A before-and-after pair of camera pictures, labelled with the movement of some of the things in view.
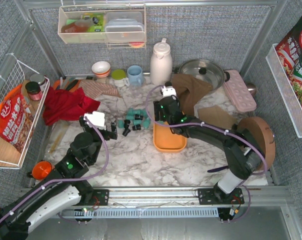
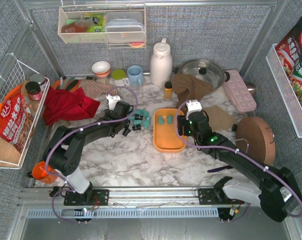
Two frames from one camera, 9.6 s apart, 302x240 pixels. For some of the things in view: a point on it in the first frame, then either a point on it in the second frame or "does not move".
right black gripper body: (164, 106) → (182, 125)
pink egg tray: (239, 93) does not move
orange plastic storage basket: (165, 141) does not move
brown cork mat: (215, 116) does not move
